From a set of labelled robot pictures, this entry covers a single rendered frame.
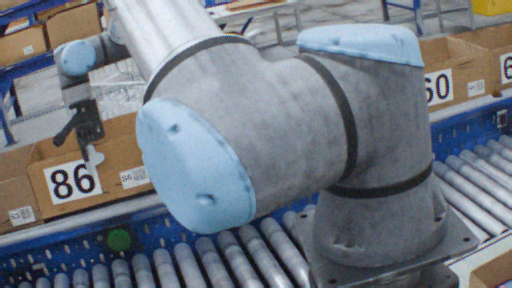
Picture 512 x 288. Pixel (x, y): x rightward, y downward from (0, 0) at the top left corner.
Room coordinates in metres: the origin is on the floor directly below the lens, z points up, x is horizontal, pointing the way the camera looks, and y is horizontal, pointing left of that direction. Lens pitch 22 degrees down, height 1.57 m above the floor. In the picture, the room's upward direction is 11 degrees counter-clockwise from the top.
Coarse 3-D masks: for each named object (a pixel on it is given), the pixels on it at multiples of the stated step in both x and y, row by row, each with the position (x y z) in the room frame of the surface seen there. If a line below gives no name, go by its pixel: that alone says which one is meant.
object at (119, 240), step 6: (114, 234) 1.38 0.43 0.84; (120, 234) 1.38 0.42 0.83; (126, 234) 1.39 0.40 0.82; (108, 240) 1.37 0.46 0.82; (114, 240) 1.37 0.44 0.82; (120, 240) 1.38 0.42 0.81; (126, 240) 1.38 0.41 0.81; (114, 246) 1.37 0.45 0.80; (120, 246) 1.38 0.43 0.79; (126, 246) 1.38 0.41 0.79
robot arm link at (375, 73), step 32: (320, 32) 0.65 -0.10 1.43; (352, 32) 0.63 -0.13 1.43; (384, 32) 0.62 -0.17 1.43; (320, 64) 0.59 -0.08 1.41; (352, 64) 0.59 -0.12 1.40; (384, 64) 0.58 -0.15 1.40; (416, 64) 0.60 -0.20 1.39; (352, 96) 0.57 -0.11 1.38; (384, 96) 0.58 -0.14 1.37; (416, 96) 0.60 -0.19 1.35; (352, 128) 0.55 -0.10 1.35; (384, 128) 0.57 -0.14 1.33; (416, 128) 0.59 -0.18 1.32; (352, 160) 0.56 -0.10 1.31; (384, 160) 0.58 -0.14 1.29; (416, 160) 0.59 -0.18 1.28
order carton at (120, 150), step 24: (120, 120) 1.77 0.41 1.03; (48, 144) 1.71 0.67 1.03; (72, 144) 1.72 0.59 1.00; (96, 144) 1.47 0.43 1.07; (120, 144) 1.48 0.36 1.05; (96, 168) 1.46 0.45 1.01; (120, 168) 1.47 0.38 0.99; (48, 192) 1.42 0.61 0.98; (120, 192) 1.46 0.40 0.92; (48, 216) 1.41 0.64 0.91
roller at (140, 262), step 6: (138, 258) 1.37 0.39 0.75; (144, 258) 1.37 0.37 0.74; (132, 264) 1.37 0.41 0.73; (138, 264) 1.34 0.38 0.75; (144, 264) 1.34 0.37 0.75; (138, 270) 1.31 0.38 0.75; (144, 270) 1.30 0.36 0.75; (150, 270) 1.32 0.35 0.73; (138, 276) 1.28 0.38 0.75; (144, 276) 1.27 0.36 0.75; (150, 276) 1.28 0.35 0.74; (138, 282) 1.26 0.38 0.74; (144, 282) 1.24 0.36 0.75; (150, 282) 1.24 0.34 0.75
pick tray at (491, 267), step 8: (496, 256) 0.89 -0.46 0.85; (504, 256) 0.89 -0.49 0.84; (488, 264) 0.88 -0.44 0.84; (496, 264) 0.89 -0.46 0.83; (504, 264) 0.89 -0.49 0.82; (472, 272) 0.87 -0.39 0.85; (480, 272) 0.87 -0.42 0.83; (488, 272) 0.88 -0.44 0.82; (496, 272) 0.89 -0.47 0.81; (504, 272) 0.89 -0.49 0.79; (472, 280) 0.85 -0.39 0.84; (480, 280) 0.83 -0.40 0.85; (488, 280) 0.88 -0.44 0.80; (496, 280) 0.89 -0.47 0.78; (504, 280) 0.89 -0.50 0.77
